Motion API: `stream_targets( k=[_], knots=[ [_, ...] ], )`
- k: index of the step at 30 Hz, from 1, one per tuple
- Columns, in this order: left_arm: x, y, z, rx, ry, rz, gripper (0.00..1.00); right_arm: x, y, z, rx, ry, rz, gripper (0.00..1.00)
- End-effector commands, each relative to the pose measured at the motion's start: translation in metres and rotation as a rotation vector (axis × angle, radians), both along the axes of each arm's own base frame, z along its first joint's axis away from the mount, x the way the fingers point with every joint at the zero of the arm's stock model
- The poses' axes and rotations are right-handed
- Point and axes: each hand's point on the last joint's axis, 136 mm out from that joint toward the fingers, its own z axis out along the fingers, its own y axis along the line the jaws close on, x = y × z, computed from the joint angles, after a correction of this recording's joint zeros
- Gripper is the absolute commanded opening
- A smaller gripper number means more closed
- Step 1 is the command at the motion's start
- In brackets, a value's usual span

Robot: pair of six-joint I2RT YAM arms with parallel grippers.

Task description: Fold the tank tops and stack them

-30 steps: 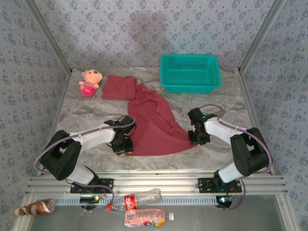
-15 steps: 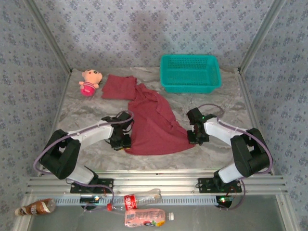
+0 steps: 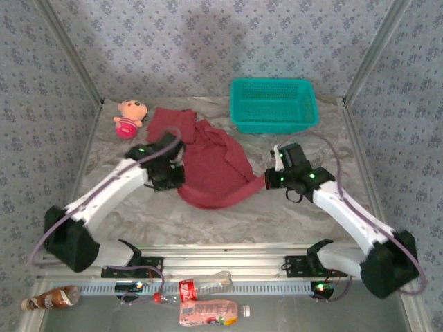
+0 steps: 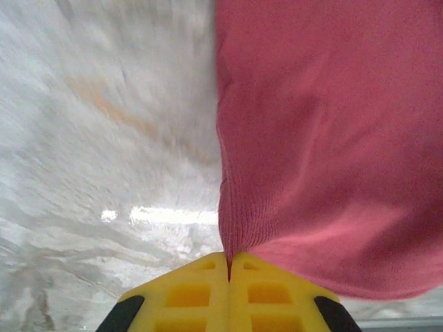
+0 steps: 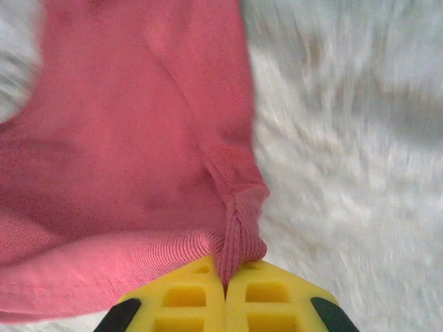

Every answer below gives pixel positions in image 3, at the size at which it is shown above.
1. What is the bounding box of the maroon ribbed tank top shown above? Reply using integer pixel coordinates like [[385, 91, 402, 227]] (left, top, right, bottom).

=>
[[145, 107, 199, 145], [177, 120, 267, 211]]

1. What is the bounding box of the teal plastic mesh basket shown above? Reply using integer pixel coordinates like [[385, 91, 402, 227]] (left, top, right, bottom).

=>
[[230, 78, 320, 135]]

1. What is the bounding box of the pink plush doll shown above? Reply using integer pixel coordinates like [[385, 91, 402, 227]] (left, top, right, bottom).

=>
[[112, 98, 149, 140]]

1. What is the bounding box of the small circuit board with LED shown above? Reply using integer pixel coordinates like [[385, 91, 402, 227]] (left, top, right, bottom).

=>
[[115, 282, 143, 293], [310, 282, 336, 299]]

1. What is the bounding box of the clear cola bottle red label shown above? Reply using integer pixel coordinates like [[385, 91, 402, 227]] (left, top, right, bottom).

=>
[[154, 270, 233, 304]]

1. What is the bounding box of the pink drink bottle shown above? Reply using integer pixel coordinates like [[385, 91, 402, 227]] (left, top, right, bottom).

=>
[[179, 299, 251, 328]]

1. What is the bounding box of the brown drink bottle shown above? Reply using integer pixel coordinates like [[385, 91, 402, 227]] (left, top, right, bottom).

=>
[[21, 285, 81, 311]]

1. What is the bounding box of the aluminium table side rail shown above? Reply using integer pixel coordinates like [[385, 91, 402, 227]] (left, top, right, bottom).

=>
[[341, 100, 397, 252], [53, 102, 105, 255]]

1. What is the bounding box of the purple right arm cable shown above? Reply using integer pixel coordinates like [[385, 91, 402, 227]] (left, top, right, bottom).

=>
[[276, 130, 428, 304]]

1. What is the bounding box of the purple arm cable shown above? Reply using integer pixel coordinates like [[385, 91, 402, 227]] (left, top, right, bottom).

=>
[[276, 130, 428, 304], [29, 126, 183, 306]]

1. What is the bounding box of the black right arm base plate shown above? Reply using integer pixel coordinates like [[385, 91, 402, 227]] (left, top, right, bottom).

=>
[[284, 255, 349, 277]]

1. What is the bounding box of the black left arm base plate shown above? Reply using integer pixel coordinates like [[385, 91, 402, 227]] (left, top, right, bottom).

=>
[[100, 256, 164, 279]]

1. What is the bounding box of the aluminium mounting rail frame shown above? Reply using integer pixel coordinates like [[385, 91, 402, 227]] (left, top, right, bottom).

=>
[[36, 243, 415, 280]]

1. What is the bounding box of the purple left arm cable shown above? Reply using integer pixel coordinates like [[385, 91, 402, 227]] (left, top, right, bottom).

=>
[[29, 126, 183, 306]]

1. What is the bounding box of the grey slotted cable duct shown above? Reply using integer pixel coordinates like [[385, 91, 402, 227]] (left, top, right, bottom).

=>
[[74, 280, 314, 297]]

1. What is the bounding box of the aluminium corner post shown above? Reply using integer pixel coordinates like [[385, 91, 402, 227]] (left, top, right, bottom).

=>
[[343, 0, 413, 104], [34, 0, 105, 107]]

